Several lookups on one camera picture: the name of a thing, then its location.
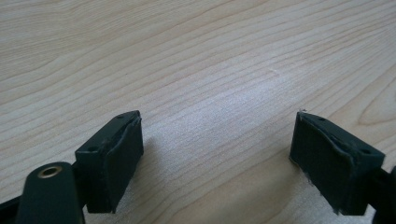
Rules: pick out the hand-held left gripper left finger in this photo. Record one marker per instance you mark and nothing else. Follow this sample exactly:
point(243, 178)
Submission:
point(109, 161)

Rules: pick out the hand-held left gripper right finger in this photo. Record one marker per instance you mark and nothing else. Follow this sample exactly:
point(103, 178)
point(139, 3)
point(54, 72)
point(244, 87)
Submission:
point(330, 165)

